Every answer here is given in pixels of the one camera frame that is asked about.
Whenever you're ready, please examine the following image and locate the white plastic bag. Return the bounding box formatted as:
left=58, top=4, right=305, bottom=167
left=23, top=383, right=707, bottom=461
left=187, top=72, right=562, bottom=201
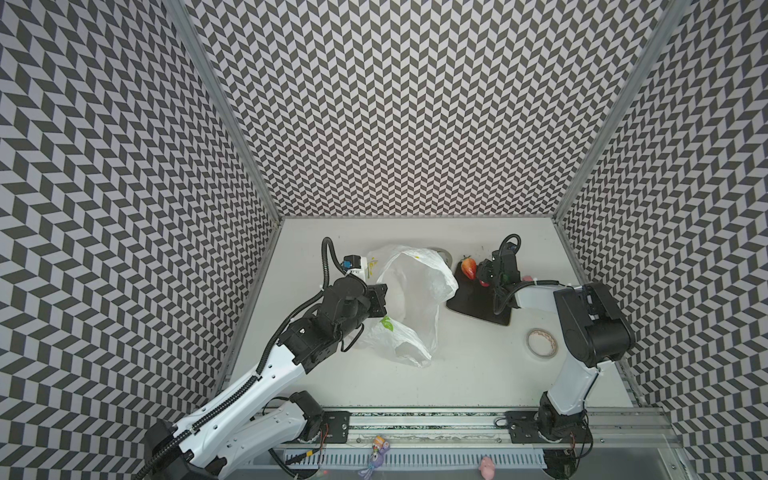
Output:
left=357, top=244, right=458, bottom=368

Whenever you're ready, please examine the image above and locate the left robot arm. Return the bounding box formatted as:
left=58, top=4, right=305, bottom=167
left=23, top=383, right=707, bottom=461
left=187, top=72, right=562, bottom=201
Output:
left=134, top=275, right=388, bottom=479

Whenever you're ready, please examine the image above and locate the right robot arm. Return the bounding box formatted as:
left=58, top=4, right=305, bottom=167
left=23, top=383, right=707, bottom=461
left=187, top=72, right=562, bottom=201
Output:
left=476, top=234, right=636, bottom=444

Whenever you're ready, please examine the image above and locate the black tray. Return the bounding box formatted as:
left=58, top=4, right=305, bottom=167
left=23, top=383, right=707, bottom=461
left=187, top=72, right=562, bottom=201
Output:
left=446, top=262, right=512, bottom=326

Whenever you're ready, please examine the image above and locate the clear tape roll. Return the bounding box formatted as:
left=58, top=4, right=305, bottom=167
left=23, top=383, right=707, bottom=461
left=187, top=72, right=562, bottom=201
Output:
left=434, top=248, right=453, bottom=268

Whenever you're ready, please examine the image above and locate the beige tape roll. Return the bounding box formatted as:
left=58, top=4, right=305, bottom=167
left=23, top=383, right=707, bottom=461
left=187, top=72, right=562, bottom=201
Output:
left=525, top=328, right=558, bottom=360

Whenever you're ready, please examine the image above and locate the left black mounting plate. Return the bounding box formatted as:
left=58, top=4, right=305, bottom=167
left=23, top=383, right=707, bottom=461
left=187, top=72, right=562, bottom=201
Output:
left=296, top=410, right=351, bottom=444

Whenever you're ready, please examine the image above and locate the black mounting plate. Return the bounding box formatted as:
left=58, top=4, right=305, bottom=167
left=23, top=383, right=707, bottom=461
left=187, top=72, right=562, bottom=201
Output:
left=504, top=410, right=593, bottom=445
left=296, top=410, right=351, bottom=444

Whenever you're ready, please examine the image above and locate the purple toy figure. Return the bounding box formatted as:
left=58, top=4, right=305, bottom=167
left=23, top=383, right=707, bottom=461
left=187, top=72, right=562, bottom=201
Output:
left=358, top=436, right=391, bottom=480

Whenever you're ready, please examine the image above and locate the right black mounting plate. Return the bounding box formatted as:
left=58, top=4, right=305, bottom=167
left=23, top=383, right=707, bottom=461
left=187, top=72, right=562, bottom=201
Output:
left=504, top=410, right=593, bottom=445

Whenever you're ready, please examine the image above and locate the pink toy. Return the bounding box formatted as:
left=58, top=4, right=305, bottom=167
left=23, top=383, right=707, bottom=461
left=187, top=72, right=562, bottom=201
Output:
left=478, top=456, right=496, bottom=480

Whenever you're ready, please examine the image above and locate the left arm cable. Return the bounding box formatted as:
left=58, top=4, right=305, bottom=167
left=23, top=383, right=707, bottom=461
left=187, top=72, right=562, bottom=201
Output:
left=134, top=236, right=367, bottom=480

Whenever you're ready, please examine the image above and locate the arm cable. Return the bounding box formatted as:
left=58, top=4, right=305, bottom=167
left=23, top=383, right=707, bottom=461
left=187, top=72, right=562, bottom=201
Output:
left=491, top=233, right=565, bottom=316
left=134, top=236, right=367, bottom=480

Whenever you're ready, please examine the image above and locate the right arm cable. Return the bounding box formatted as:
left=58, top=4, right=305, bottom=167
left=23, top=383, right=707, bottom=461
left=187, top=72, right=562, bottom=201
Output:
left=491, top=233, right=565, bottom=316

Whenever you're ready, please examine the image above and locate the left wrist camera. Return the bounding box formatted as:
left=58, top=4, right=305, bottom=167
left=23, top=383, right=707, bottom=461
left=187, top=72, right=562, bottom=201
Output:
left=341, top=255, right=368, bottom=283

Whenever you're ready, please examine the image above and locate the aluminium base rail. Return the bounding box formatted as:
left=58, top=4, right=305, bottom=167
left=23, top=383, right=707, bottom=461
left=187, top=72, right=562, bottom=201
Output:
left=179, top=406, right=685, bottom=451

